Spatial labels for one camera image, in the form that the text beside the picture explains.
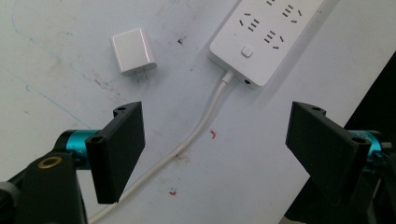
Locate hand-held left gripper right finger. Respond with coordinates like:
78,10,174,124
285,101,393,206

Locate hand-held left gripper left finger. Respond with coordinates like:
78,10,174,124
55,101,147,205

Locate white charger plug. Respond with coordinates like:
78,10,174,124
109,27,158,83

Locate white power strip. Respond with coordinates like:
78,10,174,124
207,0,325,91

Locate white power strip cable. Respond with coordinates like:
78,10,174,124
88,70,235,224

